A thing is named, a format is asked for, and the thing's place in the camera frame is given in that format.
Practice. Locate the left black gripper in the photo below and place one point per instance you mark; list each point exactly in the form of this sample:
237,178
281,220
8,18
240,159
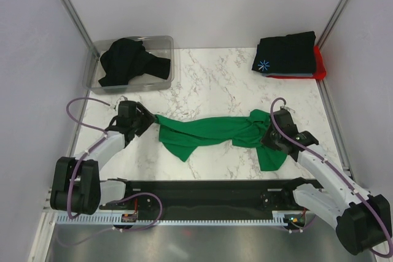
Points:
148,119

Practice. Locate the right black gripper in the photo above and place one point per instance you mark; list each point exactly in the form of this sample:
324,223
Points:
265,139

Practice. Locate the green t shirt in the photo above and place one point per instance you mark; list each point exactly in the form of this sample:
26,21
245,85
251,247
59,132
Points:
182,138

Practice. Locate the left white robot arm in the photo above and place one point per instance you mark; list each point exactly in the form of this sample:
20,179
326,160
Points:
77,187

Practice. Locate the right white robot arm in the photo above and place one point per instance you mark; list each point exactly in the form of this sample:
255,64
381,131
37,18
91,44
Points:
361,221

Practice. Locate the crumpled black t shirt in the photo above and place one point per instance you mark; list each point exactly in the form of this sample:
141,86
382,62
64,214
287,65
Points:
127,59

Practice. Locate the clear plastic bin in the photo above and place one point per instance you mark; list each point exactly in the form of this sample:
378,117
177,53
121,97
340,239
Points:
160,46

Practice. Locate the folded red t shirt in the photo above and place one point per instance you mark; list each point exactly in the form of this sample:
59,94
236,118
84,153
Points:
320,72

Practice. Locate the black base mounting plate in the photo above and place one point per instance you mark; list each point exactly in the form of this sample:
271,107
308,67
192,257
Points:
211,199

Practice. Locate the folded black t shirt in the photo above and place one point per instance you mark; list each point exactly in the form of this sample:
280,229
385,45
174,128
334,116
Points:
290,54

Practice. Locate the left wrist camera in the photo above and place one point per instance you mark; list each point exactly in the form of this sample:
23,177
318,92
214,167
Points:
127,109

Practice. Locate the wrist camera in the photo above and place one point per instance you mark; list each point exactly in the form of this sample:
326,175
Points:
127,109
284,122

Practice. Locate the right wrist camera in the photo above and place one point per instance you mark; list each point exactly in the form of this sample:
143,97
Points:
284,122

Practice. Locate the white slotted cable duct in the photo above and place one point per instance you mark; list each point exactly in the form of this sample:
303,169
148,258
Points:
278,218

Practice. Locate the right aluminium frame post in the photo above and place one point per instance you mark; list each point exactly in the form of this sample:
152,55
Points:
335,16

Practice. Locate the aluminium frame post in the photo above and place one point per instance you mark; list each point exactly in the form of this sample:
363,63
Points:
71,10
335,16

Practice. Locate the left aluminium frame post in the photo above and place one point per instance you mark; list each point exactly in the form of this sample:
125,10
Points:
71,10

